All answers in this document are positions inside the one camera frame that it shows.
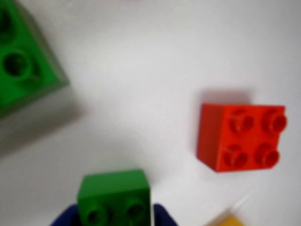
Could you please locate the green 2x2 toy block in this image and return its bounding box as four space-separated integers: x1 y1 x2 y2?
77 169 151 226

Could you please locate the yellow 2x4 toy block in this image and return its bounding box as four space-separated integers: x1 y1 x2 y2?
204 212 248 226

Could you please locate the red 2x2 toy block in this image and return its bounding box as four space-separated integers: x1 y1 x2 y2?
197 103 288 174

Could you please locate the green 2x4 toy block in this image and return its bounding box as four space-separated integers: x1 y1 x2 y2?
0 0 71 120

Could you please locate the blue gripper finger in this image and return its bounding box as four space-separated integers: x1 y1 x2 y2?
50 203 81 226
151 203 179 226

